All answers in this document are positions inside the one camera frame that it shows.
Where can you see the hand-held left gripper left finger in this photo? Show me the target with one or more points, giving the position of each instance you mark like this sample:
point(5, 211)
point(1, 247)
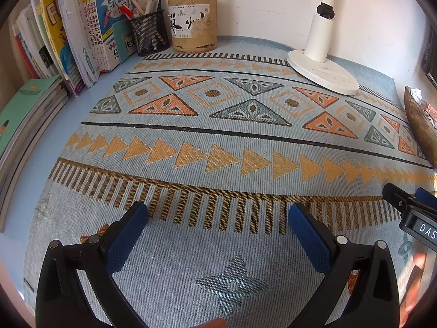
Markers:
point(128, 239)

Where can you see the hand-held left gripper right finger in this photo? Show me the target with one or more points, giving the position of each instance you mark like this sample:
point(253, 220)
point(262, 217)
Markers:
point(309, 239)

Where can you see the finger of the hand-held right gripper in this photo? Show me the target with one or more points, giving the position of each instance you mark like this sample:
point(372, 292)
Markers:
point(396, 196)
point(426, 196)

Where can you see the brown ribbed bowl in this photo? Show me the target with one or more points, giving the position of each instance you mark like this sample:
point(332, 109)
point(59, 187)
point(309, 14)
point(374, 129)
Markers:
point(418, 126)

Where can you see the pile of papers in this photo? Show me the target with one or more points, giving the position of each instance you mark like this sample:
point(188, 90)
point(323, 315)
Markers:
point(415, 94)

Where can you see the person's right hand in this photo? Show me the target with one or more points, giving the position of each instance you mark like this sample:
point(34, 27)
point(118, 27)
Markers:
point(418, 261)

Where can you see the person's left hand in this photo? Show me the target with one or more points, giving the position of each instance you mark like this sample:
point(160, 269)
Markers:
point(211, 324)

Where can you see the patterned woven table mat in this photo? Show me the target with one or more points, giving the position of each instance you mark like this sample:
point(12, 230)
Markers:
point(218, 164)

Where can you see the stack of flat books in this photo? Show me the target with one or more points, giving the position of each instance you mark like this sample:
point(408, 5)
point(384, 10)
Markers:
point(24, 116)

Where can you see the white desk lamp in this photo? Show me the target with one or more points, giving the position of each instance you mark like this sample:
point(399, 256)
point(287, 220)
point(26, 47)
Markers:
point(321, 41)

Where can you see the black mesh pen holder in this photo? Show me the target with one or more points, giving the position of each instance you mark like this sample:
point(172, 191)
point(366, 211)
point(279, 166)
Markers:
point(150, 36)

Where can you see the cardboard pen holder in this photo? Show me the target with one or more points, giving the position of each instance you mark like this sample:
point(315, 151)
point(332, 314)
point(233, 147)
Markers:
point(193, 30)

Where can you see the row of upright books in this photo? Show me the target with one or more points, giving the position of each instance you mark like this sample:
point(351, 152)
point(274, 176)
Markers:
point(85, 24)

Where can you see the bunch of pens and pencils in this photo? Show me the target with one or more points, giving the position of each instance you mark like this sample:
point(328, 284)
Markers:
point(150, 3)

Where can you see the black wall television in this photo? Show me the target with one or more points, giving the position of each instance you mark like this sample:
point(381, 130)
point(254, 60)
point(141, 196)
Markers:
point(431, 54)

